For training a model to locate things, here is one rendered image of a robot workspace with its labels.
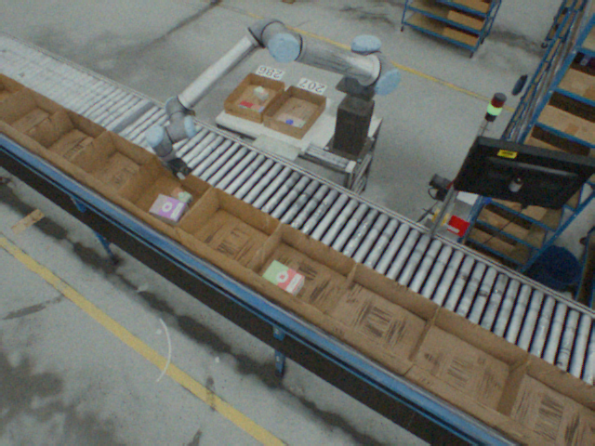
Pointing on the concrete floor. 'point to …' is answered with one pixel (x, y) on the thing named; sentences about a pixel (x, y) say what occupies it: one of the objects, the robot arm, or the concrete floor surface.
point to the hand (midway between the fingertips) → (185, 177)
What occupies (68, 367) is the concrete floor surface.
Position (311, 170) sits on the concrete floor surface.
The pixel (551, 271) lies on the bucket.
